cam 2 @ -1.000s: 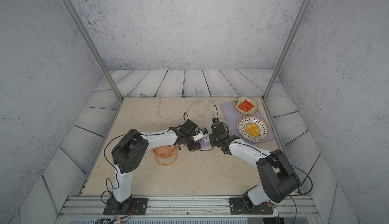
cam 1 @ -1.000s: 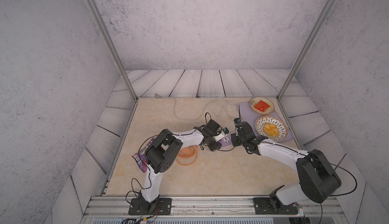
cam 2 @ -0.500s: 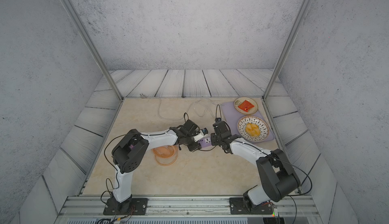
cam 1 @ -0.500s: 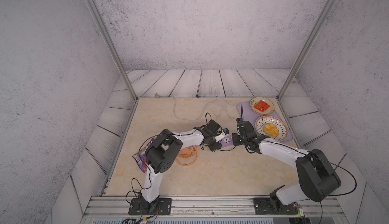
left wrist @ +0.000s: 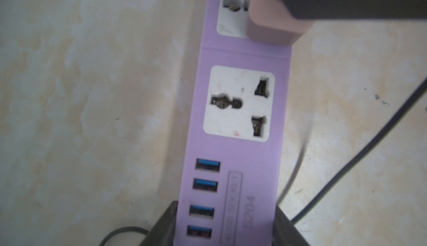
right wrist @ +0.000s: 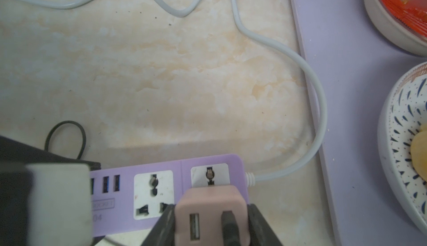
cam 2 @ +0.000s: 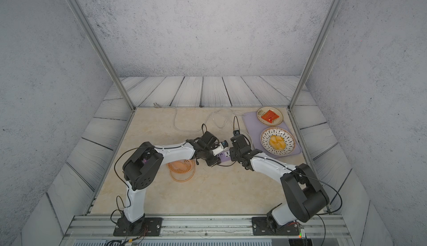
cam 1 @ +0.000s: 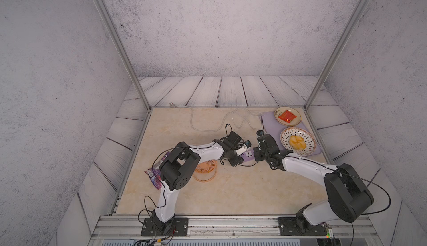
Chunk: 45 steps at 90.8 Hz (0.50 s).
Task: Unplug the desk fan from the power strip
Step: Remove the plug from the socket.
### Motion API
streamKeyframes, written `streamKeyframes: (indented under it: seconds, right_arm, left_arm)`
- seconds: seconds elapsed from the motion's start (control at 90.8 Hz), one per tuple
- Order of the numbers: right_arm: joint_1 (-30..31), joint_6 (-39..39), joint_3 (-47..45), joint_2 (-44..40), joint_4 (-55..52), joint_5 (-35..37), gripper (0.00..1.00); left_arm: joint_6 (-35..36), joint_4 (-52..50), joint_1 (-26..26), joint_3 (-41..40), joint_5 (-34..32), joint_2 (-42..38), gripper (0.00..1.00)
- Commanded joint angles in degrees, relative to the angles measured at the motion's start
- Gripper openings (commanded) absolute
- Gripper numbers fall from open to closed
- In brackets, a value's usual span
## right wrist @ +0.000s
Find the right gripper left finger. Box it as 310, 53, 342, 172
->
141, 205, 175, 246

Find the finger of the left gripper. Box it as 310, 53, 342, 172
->
1, 136, 101, 171

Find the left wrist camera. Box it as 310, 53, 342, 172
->
1, 163, 93, 246

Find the black fan cable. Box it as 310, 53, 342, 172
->
44, 120, 87, 160

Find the white power strip cord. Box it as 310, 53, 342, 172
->
0, 0, 328, 183

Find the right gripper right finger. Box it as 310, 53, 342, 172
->
248, 204, 283, 246

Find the white patterned bowl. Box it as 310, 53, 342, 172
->
377, 63, 427, 234

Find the beige plate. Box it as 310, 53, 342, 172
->
364, 0, 427, 57

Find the red packet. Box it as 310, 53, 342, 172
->
381, 0, 427, 37

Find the purple power strip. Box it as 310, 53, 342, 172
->
90, 154, 255, 237

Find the purple placemat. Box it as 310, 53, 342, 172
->
291, 0, 427, 246

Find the yellow food in bowl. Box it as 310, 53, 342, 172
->
410, 123, 427, 181

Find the pink USB plug adapter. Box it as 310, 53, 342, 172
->
175, 185, 251, 246

